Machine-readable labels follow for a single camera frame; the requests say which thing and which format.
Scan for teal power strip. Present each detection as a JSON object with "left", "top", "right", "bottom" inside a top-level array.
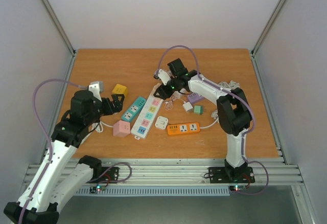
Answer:
[{"left": 121, "top": 96, "right": 147, "bottom": 122}]

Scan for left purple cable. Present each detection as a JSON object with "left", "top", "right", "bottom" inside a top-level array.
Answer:
[{"left": 17, "top": 79, "right": 90, "bottom": 224}]

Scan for yellow cube adapter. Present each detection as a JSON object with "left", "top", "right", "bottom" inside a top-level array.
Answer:
[{"left": 112, "top": 84, "right": 128, "bottom": 97}]

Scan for purple power strip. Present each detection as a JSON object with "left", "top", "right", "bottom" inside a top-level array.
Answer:
[{"left": 186, "top": 93, "right": 204, "bottom": 105}]

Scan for white round switch socket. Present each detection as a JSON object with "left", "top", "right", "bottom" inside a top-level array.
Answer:
[{"left": 155, "top": 116, "right": 169, "bottom": 130}]

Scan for orange power strip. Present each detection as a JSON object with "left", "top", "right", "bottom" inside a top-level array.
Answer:
[{"left": 167, "top": 122, "right": 200, "bottom": 136}]

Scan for grey slotted cable duct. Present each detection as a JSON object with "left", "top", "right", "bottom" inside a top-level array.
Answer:
[{"left": 75, "top": 186, "right": 230, "bottom": 197}]

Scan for purple cable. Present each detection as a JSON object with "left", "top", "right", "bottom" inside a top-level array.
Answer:
[
  {"left": 157, "top": 45, "right": 269, "bottom": 196},
  {"left": 17, "top": 79, "right": 90, "bottom": 224}
]

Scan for long white power strip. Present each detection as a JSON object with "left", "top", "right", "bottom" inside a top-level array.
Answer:
[{"left": 131, "top": 83, "right": 163, "bottom": 140}]

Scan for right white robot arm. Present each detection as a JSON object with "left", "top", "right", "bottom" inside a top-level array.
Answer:
[{"left": 154, "top": 58, "right": 252, "bottom": 182}]

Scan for pink cube socket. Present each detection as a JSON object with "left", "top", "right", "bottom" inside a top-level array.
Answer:
[{"left": 113, "top": 120, "right": 130, "bottom": 138}]

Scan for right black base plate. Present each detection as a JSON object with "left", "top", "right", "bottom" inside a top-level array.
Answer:
[{"left": 203, "top": 167, "right": 255, "bottom": 184}]

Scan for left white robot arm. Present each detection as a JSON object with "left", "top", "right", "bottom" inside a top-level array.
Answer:
[{"left": 4, "top": 90, "right": 124, "bottom": 223}]

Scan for white earphone cable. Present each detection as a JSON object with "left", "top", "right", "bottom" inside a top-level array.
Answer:
[{"left": 165, "top": 93, "right": 189, "bottom": 111}]

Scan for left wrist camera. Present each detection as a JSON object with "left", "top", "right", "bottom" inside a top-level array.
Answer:
[{"left": 88, "top": 81, "right": 104, "bottom": 101}]

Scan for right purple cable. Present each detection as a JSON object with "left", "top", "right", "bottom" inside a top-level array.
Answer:
[{"left": 157, "top": 45, "right": 269, "bottom": 196}]

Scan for green small adapter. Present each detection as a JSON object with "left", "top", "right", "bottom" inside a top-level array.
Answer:
[{"left": 194, "top": 105, "right": 204, "bottom": 115}]

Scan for white usb charger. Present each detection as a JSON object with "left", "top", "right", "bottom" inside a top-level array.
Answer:
[{"left": 182, "top": 102, "right": 194, "bottom": 113}]

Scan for aluminium rail frame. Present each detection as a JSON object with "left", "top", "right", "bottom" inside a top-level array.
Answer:
[{"left": 22, "top": 50, "right": 317, "bottom": 224}]

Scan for white coiled power cord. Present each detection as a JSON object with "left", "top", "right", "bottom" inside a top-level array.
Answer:
[{"left": 199, "top": 80, "right": 241, "bottom": 130}]

